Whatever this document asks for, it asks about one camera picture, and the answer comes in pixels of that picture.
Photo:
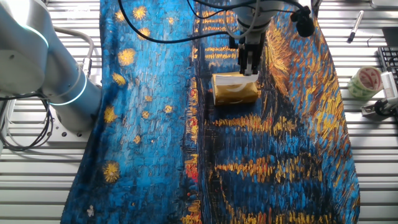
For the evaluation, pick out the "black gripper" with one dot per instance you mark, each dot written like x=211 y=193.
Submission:
x=252 y=49

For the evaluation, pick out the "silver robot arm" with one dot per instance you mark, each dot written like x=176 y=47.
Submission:
x=62 y=77

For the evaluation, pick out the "gold tissue pack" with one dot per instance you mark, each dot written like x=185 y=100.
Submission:
x=233 y=96

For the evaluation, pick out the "clear tape roll red print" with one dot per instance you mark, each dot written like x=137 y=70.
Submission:
x=354 y=87

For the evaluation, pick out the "black tipped marker pen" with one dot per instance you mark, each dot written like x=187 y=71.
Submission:
x=355 y=26

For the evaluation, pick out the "starry night painted tablecloth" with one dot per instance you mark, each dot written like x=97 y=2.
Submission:
x=149 y=124

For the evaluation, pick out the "black tape dispenser tool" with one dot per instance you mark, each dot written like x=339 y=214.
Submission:
x=381 y=109

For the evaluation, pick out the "black keyboard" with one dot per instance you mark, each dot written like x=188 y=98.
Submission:
x=388 y=56

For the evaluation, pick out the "dark grey box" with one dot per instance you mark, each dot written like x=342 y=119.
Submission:
x=390 y=36

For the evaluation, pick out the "grey flat device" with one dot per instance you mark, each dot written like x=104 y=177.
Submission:
x=384 y=3

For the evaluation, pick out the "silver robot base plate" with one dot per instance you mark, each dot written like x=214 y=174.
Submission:
x=71 y=137

